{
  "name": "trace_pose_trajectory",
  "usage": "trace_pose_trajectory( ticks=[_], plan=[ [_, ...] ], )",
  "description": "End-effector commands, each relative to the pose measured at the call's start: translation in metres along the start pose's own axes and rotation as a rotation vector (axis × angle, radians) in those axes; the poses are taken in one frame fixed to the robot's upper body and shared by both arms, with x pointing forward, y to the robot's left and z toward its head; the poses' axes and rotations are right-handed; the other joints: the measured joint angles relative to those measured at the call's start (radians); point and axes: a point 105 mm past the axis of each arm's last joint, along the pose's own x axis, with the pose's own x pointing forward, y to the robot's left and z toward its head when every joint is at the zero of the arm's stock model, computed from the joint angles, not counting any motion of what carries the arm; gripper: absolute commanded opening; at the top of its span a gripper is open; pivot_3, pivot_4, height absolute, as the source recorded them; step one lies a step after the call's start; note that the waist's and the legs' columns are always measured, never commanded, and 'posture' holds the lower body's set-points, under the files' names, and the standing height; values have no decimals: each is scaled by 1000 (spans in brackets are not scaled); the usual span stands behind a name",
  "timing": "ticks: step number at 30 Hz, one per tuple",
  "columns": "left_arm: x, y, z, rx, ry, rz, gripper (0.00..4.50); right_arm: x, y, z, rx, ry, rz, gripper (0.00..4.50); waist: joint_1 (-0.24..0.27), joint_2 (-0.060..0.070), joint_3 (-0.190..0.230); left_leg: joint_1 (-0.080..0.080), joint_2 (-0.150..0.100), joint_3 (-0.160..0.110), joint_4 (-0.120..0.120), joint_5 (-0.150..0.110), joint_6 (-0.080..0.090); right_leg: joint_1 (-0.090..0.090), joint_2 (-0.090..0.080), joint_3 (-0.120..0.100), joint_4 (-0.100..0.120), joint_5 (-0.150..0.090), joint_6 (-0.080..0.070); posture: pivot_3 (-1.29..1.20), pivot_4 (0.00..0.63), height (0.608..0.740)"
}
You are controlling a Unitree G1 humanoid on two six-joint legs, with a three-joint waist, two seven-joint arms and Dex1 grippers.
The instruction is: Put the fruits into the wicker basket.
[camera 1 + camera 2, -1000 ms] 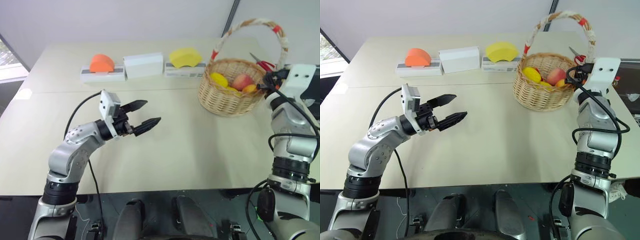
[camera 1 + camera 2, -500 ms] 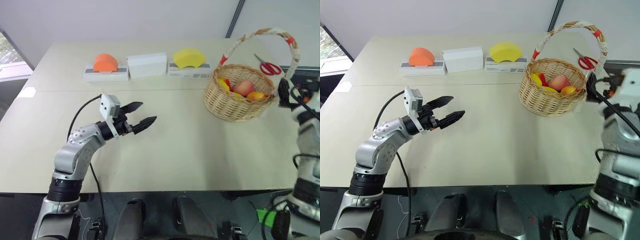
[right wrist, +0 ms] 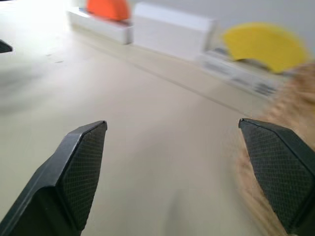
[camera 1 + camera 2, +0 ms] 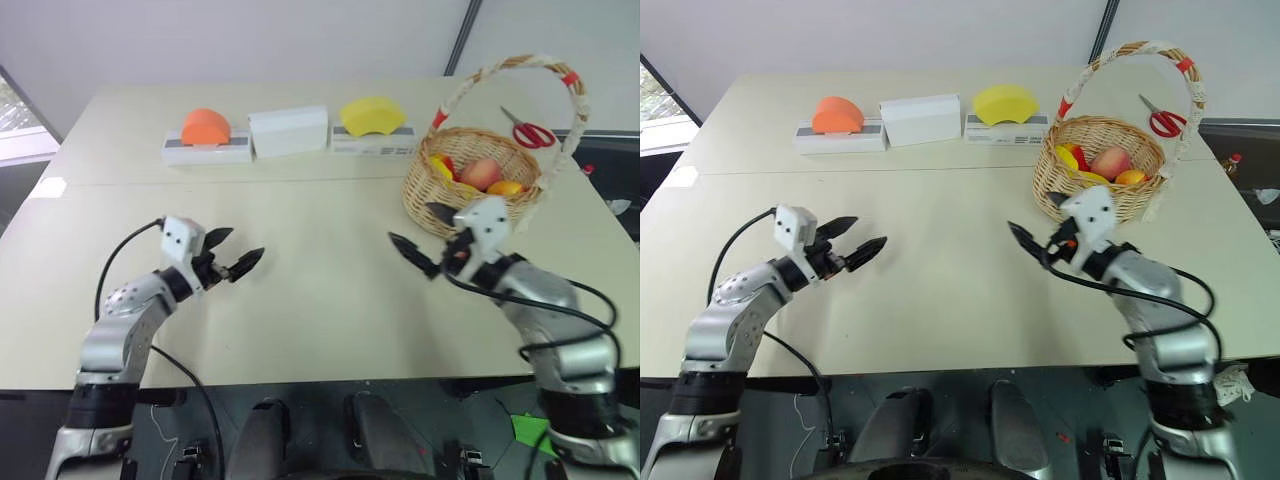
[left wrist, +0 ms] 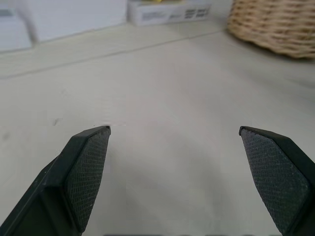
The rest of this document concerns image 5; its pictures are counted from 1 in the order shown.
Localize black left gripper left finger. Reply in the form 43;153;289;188
0;125;112;236

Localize wicker basket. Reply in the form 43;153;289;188
226;0;315;59

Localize large plain white box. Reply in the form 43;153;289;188
16;0;128;43

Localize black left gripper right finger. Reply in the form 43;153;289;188
238;126;315;236

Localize small white labelled box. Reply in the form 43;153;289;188
0;7;33;53

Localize white box with barcode labels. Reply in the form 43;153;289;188
126;0;212;27

